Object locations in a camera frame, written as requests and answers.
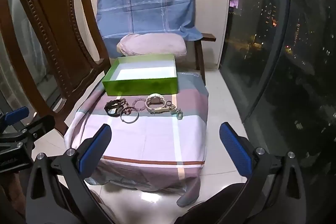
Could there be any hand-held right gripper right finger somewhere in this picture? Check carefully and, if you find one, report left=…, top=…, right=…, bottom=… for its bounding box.
left=219, top=122, right=307, bottom=224

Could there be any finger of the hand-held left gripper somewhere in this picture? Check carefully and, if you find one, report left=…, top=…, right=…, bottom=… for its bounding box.
left=0, top=106, right=30, bottom=133
left=16, top=115, right=56, bottom=151

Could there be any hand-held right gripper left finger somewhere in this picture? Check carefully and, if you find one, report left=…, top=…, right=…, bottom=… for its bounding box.
left=25, top=124, right=116, bottom=224

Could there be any black wrist watch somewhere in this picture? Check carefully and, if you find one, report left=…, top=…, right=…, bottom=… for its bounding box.
left=104, top=99, right=129, bottom=118

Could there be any thin metal bangle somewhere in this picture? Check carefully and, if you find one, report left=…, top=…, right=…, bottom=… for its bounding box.
left=120, top=107, right=139, bottom=124

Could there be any pink bead bracelet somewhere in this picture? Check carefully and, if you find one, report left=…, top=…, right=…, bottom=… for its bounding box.
left=132, top=98, right=147, bottom=112

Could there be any white wrist watch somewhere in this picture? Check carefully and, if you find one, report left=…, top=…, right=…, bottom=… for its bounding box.
left=145, top=93, right=171, bottom=114

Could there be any green cardboard box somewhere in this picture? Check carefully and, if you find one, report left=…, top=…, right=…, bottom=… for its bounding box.
left=102, top=54, right=179, bottom=96

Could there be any person's left forearm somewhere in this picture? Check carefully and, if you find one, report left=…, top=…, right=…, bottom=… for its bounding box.
left=0, top=169, right=27, bottom=215

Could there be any striped pink grey bedsheet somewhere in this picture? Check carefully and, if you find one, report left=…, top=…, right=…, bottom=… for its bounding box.
left=64, top=70, right=210, bottom=207

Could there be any person's dark trouser leg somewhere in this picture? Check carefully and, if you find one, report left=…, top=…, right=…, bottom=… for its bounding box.
left=175, top=182, right=250, bottom=224

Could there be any carved wooden chair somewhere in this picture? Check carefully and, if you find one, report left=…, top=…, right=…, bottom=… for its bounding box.
left=0, top=0, right=112, bottom=136

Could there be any glass balcony window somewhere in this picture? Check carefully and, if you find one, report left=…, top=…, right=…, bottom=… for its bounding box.
left=219, top=0, right=336, bottom=169

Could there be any pink seat cushion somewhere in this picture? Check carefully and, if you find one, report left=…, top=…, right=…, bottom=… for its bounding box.
left=116, top=32, right=188, bottom=58

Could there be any blue plaid cloth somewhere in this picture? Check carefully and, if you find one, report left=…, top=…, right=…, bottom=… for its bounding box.
left=96, top=0, right=204, bottom=56

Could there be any green charm keychain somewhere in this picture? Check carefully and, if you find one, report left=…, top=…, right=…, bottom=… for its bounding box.
left=169, top=107, right=184, bottom=120

